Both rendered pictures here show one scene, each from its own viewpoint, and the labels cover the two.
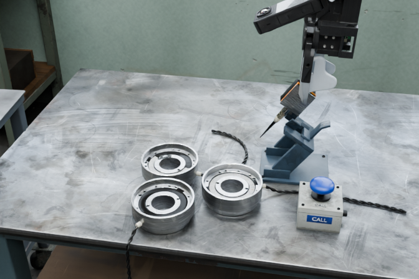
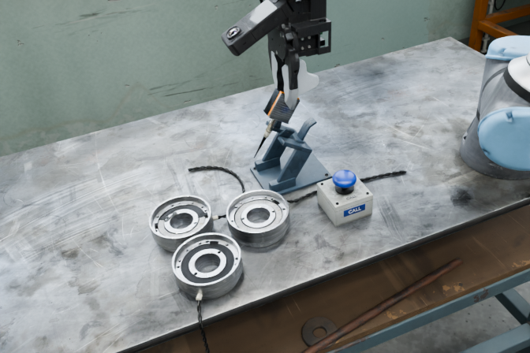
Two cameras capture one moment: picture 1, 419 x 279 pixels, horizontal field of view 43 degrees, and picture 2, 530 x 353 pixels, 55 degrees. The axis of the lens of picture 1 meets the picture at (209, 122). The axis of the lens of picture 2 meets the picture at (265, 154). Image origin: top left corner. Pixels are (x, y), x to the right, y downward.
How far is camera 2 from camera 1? 29 cm
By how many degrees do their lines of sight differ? 23
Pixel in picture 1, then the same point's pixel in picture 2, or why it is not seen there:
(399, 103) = (327, 80)
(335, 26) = (311, 25)
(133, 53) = not seen: outside the picture
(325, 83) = (310, 83)
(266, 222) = (307, 234)
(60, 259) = not seen: outside the picture
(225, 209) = (268, 240)
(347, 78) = (219, 74)
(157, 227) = (220, 290)
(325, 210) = (358, 199)
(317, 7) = (288, 12)
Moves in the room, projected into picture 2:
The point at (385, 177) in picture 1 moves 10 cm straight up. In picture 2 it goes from (367, 148) to (368, 105)
